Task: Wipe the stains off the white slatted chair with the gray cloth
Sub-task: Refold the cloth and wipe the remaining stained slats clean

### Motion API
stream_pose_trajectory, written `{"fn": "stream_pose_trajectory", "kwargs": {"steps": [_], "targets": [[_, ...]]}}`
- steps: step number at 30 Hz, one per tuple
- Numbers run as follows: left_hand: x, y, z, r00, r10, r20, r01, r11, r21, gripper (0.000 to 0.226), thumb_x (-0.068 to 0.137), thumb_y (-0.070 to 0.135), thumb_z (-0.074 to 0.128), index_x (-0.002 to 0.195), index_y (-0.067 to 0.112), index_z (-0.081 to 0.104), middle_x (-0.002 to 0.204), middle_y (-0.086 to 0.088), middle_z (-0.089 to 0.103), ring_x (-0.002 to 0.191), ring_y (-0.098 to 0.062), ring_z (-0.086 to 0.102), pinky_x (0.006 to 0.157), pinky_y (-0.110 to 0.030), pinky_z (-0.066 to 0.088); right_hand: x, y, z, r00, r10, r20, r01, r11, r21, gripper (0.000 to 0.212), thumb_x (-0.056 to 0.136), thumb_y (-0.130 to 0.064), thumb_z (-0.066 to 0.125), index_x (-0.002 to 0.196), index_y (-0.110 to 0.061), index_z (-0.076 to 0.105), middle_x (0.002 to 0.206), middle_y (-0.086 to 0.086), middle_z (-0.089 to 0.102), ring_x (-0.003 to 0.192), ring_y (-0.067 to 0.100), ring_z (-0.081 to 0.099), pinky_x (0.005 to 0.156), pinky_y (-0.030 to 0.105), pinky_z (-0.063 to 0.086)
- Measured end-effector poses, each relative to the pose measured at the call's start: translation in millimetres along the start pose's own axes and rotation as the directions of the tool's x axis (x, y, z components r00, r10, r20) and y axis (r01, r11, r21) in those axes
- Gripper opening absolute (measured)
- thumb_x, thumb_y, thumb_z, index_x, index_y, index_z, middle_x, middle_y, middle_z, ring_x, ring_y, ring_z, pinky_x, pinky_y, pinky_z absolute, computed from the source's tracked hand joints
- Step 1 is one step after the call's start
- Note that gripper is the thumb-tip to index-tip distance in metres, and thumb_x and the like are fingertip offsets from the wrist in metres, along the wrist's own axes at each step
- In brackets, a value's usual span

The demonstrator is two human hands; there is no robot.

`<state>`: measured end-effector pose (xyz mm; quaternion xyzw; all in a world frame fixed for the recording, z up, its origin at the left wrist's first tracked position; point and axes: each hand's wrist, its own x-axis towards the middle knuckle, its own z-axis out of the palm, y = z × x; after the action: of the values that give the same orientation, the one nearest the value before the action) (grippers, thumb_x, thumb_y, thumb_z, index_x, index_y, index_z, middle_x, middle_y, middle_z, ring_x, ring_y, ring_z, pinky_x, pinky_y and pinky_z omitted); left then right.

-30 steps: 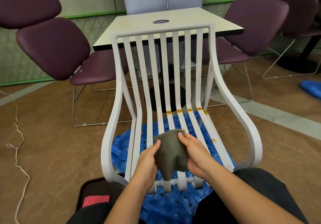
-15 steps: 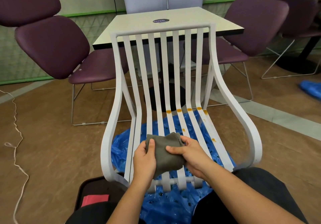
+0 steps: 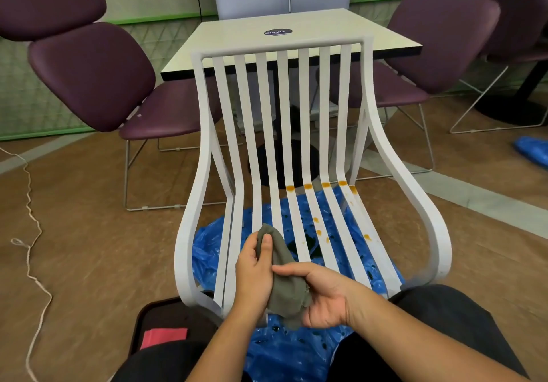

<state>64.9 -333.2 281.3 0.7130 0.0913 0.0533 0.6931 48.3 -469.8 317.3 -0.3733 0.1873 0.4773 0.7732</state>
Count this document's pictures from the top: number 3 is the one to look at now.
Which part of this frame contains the person's left hand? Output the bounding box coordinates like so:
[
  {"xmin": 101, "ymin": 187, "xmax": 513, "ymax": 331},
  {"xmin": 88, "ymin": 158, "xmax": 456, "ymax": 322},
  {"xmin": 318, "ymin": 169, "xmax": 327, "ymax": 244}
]
[{"xmin": 234, "ymin": 233, "xmax": 275, "ymax": 319}]

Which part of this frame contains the person's right hand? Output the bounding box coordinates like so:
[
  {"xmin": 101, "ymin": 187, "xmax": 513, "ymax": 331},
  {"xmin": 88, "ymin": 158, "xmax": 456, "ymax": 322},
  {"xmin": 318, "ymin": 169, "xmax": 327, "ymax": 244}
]
[{"xmin": 272, "ymin": 262, "xmax": 365, "ymax": 330}]

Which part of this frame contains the grey cleaning cloth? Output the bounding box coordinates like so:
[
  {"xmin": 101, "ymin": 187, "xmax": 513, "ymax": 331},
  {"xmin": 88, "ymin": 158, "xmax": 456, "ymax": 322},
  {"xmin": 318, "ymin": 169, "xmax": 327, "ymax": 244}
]
[{"xmin": 256, "ymin": 223, "xmax": 313, "ymax": 331}]

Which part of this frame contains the white slatted chair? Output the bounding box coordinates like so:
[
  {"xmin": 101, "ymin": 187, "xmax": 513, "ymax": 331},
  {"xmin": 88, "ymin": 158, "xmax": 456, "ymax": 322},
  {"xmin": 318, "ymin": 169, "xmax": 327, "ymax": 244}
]
[{"xmin": 173, "ymin": 35, "xmax": 453, "ymax": 323}]

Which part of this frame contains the person's left forearm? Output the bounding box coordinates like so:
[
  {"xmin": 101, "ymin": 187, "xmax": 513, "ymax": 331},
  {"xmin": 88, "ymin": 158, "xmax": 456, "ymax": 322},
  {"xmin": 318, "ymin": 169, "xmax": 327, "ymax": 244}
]
[{"xmin": 184, "ymin": 308, "xmax": 266, "ymax": 382}]

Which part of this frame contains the purple lounge chair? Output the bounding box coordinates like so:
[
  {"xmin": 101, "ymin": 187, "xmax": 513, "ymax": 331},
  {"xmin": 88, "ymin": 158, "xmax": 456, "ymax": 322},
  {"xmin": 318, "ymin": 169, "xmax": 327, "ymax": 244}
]
[
  {"xmin": 449, "ymin": 0, "xmax": 548, "ymax": 135},
  {"xmin": 0, "ymin": 0, "xmax": 228, "ymax": 212},
  {"xmin": 316, "ymin": 0, "xmax": 548, "ymax": 181}
]

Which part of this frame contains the blue plastic sheet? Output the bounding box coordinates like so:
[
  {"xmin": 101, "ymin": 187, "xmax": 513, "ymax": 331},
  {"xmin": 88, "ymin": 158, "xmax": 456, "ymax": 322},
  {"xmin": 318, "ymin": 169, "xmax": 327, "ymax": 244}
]
[
  {"xmin": 513, "ymin": 136, "xmax": 548, "ymax": 169},
  {"xmin": 191, "ymin": 187, "xmax": 405, "ymax": 382}
]

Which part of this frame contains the dark brown tray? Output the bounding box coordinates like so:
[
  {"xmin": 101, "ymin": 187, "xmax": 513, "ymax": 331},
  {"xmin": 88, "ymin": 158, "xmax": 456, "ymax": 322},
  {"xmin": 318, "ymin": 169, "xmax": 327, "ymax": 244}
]
[{"xmin": 128, "ymin": 296, "xmax": 221, "ymax": 357}]

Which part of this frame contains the pink cloth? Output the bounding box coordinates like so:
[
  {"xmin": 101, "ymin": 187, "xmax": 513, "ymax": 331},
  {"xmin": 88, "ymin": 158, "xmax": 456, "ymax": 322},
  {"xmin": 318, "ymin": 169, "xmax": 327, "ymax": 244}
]
[{"xmin": 140, "ymin": 327, "xmax": 189, "ymax": 351}]

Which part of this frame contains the black round table base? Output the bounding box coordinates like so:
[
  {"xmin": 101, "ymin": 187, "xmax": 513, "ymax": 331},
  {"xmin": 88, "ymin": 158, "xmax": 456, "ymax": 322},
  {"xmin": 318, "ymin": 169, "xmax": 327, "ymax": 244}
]
[
  {"xmin": 247, "ymin": 108, "xmax": 321, "ymax": 189},
  {"xmin": 474, "ymin": 60, "xmax": 548, "ymax": 126}
]

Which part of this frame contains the cream square table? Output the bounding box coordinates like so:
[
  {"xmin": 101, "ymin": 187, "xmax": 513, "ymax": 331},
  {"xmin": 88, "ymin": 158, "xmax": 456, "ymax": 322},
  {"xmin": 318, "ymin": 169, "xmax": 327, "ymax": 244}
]
[{"xmin": 160, "ymin": 8, "xmax": 424, "ymax": 82}]

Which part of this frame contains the white cord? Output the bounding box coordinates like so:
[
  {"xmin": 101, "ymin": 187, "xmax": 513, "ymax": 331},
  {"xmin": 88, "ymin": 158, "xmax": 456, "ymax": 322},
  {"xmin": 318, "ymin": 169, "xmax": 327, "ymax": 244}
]
[{"xmin": 0, "ymin": 146, "xmax": 53, "ymax": 382}]

